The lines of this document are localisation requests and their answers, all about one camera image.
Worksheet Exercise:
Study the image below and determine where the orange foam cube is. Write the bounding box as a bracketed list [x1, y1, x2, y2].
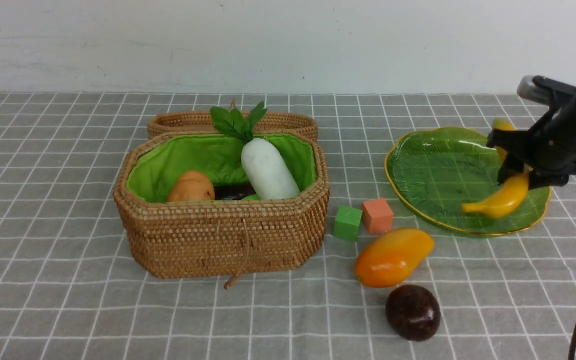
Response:
[361, 197, 394, 234]

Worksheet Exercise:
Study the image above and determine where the woven wicker basket green lining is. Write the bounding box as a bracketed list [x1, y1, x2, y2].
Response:
[113, 130, 330, 287]

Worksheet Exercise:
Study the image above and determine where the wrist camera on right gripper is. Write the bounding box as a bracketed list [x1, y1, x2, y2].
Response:
[516, 75, 576, 107]

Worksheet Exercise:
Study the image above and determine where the brown potato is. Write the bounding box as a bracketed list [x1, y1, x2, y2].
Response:
[167, 170, 216, 203]

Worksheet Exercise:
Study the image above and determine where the green foam cube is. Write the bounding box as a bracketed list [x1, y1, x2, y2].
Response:
[332, 205, 363, 242]

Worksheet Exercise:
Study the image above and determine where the yellow banana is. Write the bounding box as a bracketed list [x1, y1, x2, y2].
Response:
[461, 118, 531, 220]

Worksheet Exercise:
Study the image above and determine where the grey checkered tablecloth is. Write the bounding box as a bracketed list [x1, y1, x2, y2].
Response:
[0, 92, 576, 360]

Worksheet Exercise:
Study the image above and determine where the purple eggplant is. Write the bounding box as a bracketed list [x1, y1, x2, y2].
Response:
[214, 183, 256, 201]

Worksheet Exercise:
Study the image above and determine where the orange yellow mango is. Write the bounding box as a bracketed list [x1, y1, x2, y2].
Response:
[354, 227, 435, 289]

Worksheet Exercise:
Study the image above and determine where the woven wicker basket lid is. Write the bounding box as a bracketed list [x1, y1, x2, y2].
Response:
[147, 101, 319, 142]

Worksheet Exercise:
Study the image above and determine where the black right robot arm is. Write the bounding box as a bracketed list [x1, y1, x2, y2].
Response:
[487, 75, 576, 190]

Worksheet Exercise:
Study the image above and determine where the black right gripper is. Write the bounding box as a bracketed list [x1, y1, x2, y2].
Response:
[486, 100, 576, 191]

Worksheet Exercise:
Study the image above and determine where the dark purple passion fruit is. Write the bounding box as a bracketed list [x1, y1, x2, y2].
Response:
[385, 284, 441, 342]

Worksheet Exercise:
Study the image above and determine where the green glass leaf plate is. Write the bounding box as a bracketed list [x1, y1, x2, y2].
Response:
[384, 127, 553, 237]

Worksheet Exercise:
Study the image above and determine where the green bitter gourd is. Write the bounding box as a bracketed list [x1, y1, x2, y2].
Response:
[241, 193, 261, 201]

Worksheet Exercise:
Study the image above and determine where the white radish with leaves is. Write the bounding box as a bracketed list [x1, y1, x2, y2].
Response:
[209, 101, 300, 200]

